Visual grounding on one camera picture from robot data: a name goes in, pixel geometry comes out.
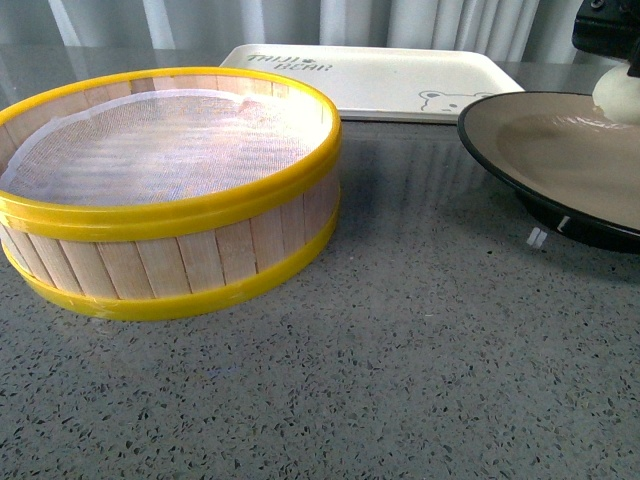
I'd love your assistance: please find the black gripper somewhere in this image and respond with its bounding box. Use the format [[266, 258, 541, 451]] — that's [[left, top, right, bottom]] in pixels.
[[572, 0, 639, 78]]

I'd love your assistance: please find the white steamed bun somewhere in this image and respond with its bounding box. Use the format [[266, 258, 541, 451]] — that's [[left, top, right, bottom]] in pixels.
[[592, 64, 639, 125]]

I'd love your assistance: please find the white bear print tray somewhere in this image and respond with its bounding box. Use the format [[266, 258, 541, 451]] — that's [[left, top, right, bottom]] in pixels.
[[221, 44, 523, 124]]

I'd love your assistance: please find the grey pleated curtain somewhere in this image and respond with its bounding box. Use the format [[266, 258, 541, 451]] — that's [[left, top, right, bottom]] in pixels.
[[0, 0, 640, 65]]

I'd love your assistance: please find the white mesh steamer liner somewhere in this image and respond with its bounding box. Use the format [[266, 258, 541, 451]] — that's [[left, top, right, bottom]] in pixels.
[[1, 89, 330, 206]]

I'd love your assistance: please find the yellow rimmed bamboo steamer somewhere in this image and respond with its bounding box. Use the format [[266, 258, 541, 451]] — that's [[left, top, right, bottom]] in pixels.
[[1, 67, 341, 321]]

